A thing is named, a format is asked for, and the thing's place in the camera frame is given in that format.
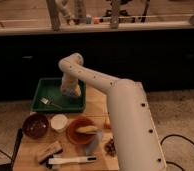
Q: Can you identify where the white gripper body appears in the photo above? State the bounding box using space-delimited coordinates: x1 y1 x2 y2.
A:
61 74 78 90

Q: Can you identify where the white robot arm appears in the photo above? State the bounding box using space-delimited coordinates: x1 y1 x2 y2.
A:
58 53 167 171

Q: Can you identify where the green plastic tray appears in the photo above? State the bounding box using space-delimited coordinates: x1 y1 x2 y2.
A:
31 78 86 113

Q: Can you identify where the silver fork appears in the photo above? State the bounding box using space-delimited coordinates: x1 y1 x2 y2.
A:
40 97 62 109

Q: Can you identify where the white cup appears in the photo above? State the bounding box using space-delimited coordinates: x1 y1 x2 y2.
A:
50 114 68 133

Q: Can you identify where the yellow corn cob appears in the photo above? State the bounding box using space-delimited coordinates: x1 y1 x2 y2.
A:
76 125 98 134

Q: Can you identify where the dark red bowl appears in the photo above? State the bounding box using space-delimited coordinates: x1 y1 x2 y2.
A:
22 114 49 139

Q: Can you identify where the red yellow apple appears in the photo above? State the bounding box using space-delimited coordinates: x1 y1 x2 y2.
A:
104 118 111 130

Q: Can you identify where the orange plate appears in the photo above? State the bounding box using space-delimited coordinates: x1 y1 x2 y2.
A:
66 117 98 145

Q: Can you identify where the wooden scrub brush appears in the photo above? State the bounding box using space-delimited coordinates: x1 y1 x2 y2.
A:
36 141 63 164

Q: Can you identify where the grey blue knife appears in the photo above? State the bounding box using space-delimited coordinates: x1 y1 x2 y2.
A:
85 131 103 155

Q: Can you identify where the bunch of dark grapes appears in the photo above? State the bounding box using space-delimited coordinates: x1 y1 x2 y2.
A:
104 139 116 157

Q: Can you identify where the black cable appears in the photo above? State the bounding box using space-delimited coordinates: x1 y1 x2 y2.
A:
0 127 24 168

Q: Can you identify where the white handled brush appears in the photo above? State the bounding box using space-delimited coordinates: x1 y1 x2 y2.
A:
47 156 97 166

